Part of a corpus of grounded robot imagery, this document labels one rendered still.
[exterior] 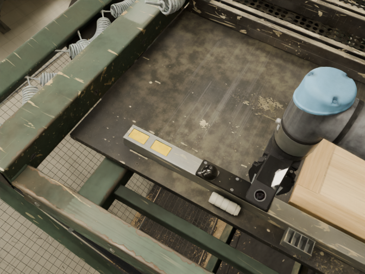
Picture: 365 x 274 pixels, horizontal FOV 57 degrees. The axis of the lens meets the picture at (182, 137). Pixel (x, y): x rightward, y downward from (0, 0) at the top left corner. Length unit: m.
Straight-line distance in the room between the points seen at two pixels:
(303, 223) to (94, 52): 0.74
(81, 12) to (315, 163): 1.21
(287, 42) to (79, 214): 0.88
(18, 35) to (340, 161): 6.27
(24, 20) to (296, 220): 6.56
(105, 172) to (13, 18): 6.19
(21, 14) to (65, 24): 5.50
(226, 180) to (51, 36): 1.04
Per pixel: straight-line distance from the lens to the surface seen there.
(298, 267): 2.48
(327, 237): 0.90
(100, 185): 0.94
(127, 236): 0.79
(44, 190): 0.87
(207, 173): 0.74
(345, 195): 0.99
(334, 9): 1.43
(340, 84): 0.52
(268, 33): 1.27
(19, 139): 0.90
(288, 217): 0.88
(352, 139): 0.53
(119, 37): 1.09
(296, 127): 0.55
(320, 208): 0.94
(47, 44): 1.56
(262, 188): 0.63
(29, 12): 7.21
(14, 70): 1.49
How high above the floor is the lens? 1.83
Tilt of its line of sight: 14 degrees down
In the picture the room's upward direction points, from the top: 47 degrees counter-clockwise
